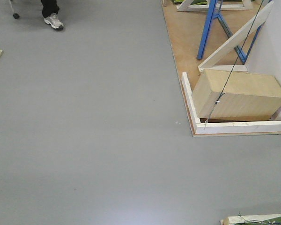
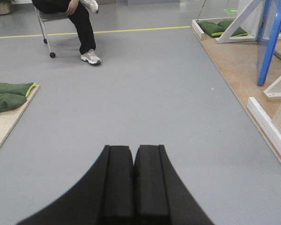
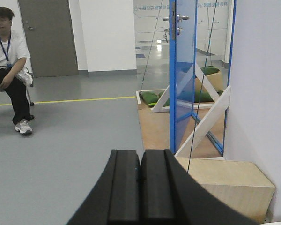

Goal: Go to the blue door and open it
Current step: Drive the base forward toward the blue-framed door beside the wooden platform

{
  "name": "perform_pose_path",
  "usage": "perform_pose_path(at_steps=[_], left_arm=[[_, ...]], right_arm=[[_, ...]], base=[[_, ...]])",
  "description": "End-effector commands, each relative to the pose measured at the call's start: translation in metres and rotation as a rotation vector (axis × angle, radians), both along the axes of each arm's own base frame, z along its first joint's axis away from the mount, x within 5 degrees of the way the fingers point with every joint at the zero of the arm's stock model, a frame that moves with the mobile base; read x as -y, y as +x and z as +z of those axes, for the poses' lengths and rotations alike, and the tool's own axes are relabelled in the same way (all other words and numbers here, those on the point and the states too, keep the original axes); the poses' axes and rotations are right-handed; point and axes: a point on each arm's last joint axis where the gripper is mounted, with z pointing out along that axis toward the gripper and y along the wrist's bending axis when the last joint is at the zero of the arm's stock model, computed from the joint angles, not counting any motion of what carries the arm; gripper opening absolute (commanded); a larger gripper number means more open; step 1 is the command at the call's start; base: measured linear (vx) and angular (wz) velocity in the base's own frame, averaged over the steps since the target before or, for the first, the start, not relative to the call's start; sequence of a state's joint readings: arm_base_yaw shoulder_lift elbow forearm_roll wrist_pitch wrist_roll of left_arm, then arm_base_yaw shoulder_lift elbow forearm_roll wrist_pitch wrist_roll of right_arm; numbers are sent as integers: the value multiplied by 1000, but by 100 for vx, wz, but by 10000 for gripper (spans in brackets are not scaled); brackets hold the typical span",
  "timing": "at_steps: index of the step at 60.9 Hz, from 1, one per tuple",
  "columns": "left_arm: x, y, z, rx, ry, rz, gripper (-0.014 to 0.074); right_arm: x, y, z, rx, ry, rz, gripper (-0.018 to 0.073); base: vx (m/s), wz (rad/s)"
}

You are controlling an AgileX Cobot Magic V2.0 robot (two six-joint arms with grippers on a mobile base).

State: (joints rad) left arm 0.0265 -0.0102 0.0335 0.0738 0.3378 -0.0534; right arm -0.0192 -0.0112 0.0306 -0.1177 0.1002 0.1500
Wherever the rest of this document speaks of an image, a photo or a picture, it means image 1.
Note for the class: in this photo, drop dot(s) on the black trouser leg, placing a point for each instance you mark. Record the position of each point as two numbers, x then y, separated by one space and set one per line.
49 7

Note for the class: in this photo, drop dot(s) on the white wall panel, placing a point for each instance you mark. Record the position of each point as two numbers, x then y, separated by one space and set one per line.
265 56

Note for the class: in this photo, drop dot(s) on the white grey sneaker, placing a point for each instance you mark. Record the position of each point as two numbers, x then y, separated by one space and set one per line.
54 22

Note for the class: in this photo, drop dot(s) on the plywood platform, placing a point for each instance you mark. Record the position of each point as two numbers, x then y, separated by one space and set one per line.
184 30

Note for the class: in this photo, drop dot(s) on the white diagonal brace board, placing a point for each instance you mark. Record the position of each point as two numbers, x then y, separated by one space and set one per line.
251 26

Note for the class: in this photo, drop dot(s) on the white frame with green bag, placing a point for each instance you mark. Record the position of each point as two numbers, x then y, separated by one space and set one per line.
267 219

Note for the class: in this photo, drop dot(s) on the blue metal support frame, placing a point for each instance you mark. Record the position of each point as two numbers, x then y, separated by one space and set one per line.
217 14

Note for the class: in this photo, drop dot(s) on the chair leg with caster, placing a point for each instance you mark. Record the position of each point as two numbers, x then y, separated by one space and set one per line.
15 14

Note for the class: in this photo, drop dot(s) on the white wooden base frame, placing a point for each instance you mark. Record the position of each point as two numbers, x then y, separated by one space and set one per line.
198 128

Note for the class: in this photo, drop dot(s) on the white wooden frame far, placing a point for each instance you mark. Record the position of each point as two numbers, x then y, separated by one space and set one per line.
205 5

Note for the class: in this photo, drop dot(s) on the light wooden box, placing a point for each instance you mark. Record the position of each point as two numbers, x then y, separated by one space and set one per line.
242 96

